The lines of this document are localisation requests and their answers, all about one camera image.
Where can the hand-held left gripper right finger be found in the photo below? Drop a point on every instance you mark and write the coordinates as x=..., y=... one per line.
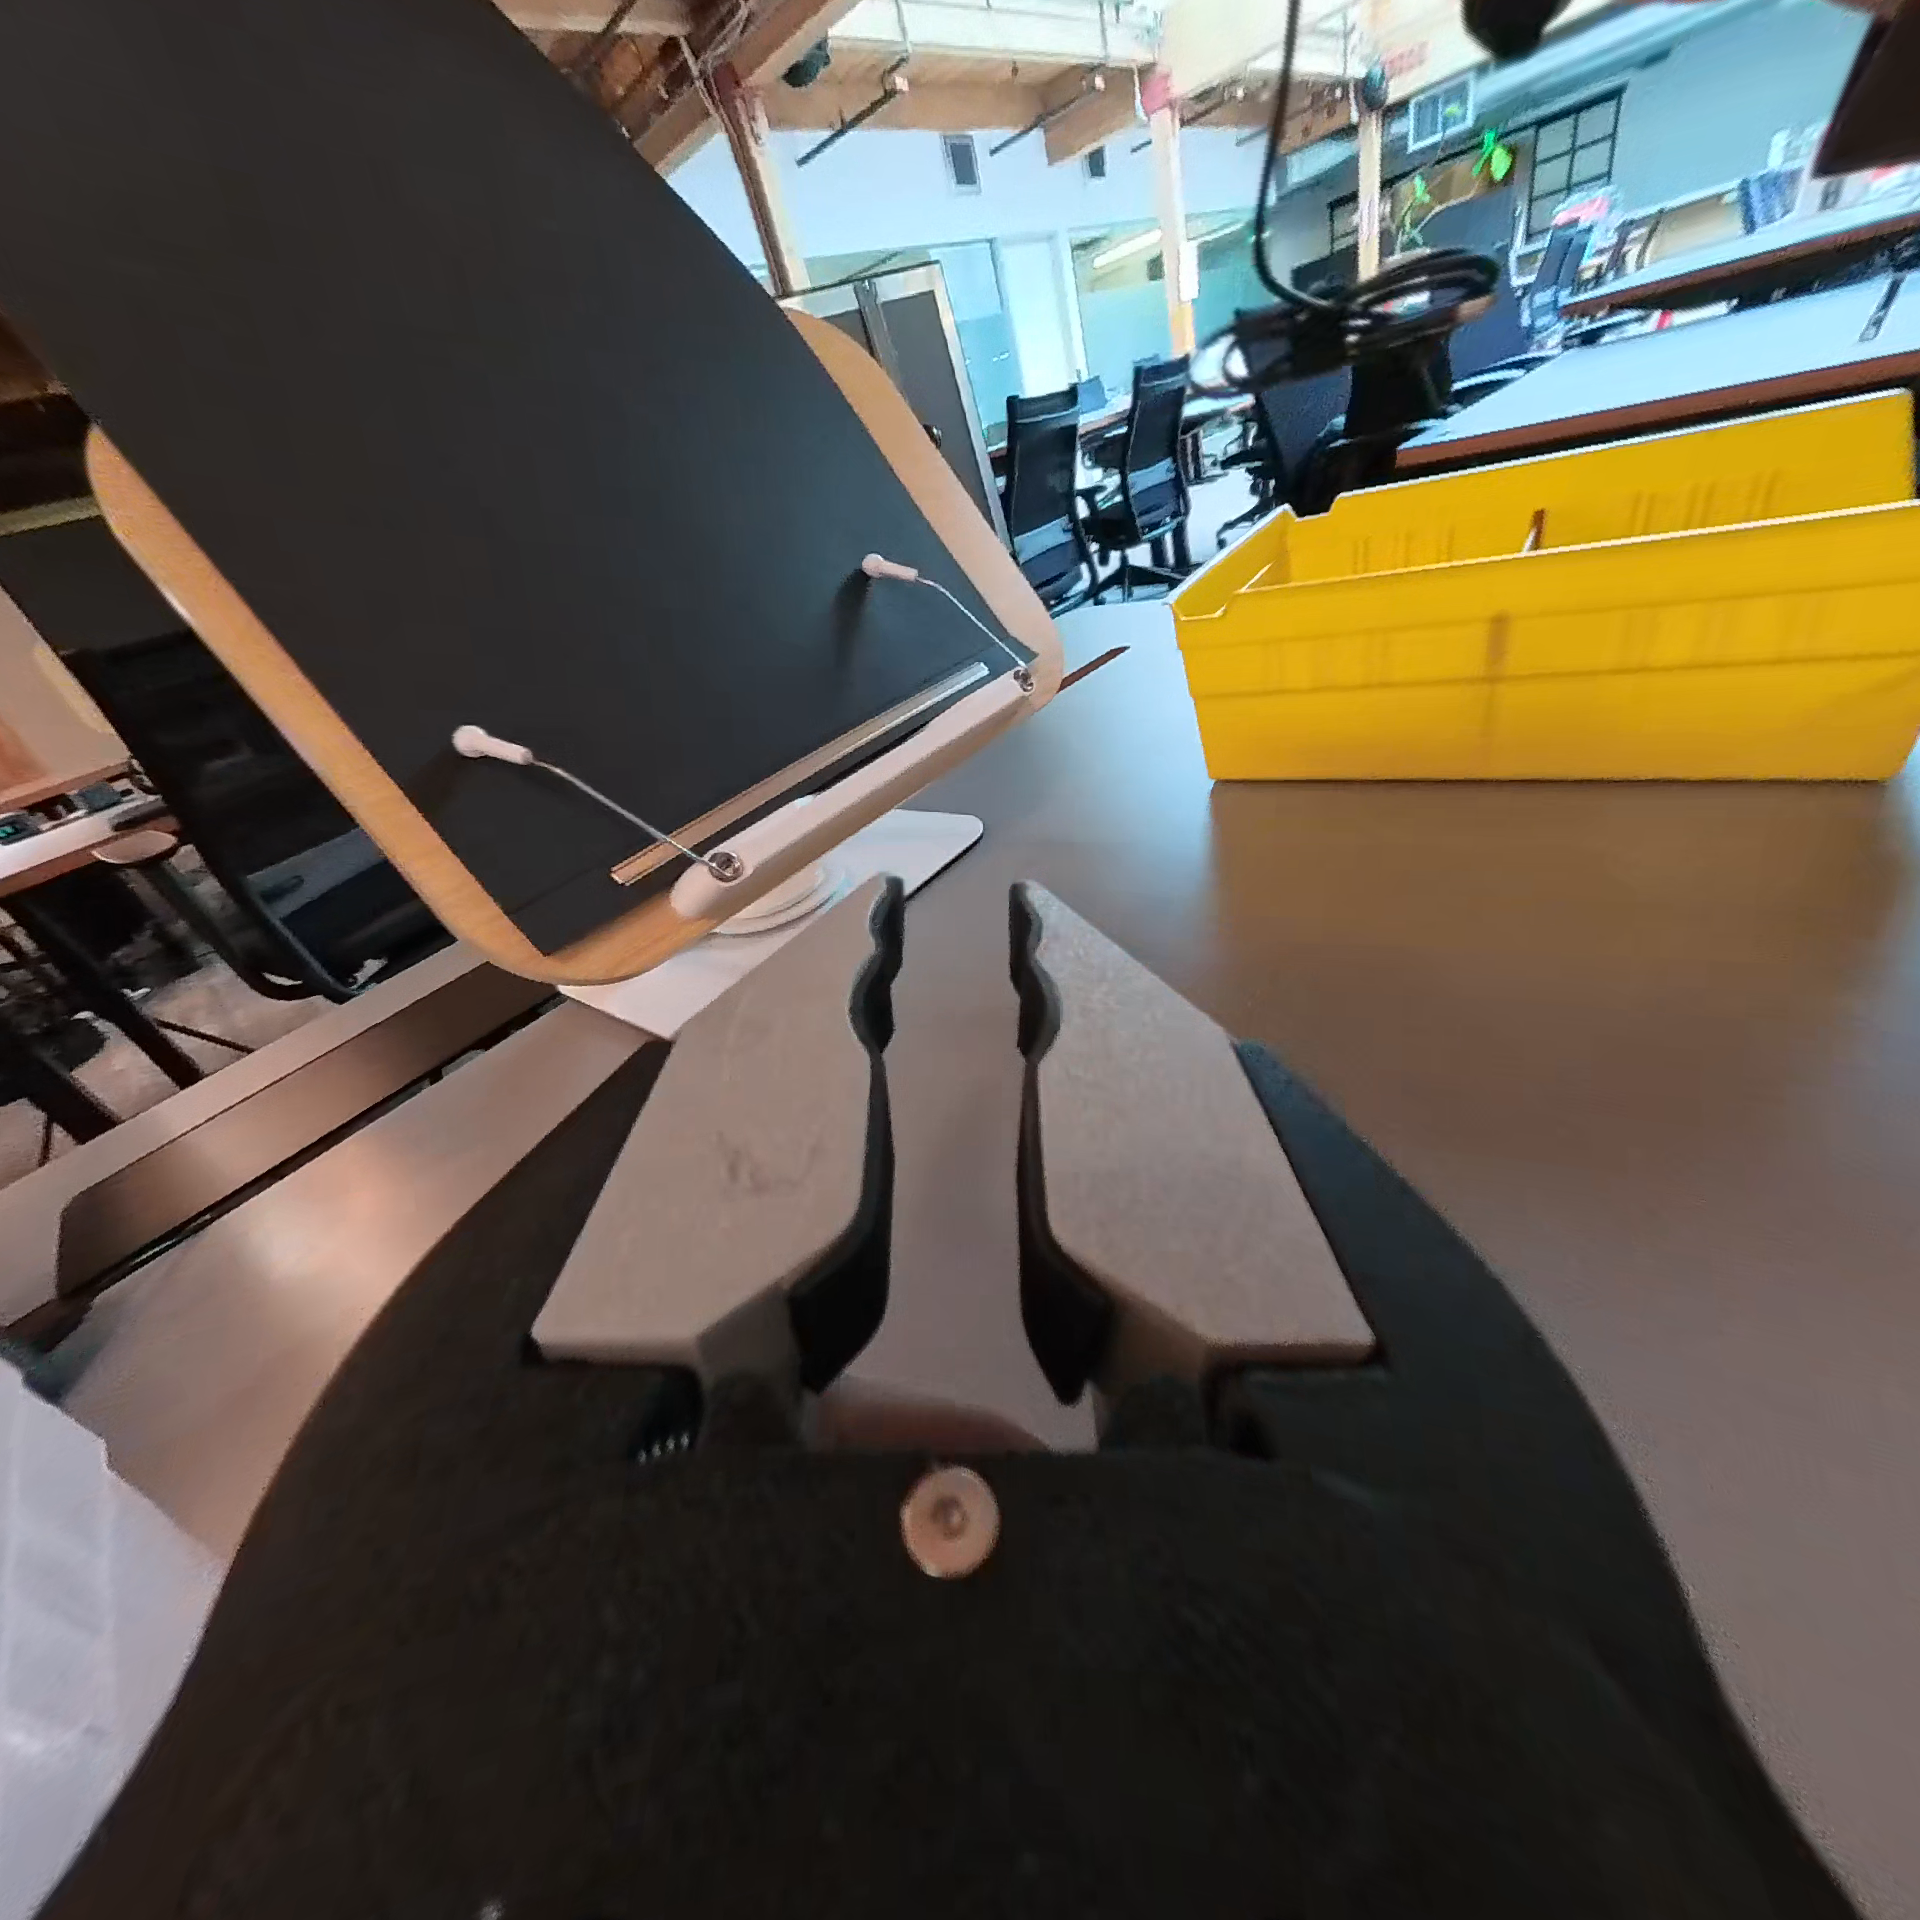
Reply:
x=1187, y=1185

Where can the yellow plastic bin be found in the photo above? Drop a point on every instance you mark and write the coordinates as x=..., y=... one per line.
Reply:
x=1499, y=659

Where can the dark framed partition panel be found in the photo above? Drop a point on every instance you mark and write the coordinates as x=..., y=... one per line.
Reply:
x=914, y=375

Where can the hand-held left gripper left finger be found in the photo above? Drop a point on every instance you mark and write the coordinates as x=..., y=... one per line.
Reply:
x=722, y=1185

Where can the grey office desk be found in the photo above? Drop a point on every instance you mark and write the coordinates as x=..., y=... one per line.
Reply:
x=1726, y=361

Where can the black wooden book stand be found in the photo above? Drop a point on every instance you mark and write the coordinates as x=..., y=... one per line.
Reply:
x=451, y=375

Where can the clear plastic bin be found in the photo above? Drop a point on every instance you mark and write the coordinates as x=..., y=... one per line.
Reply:
x=75, y=1575

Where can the person's right forearm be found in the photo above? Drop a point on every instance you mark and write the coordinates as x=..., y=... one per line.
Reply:
x=1885, y=73

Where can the black office chair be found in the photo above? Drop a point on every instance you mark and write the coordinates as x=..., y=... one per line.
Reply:
x=1148, y=450
x=1052, y=481
x=1351, y=404

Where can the white power strip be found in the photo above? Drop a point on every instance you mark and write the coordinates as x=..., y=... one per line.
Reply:
x=75, y=819

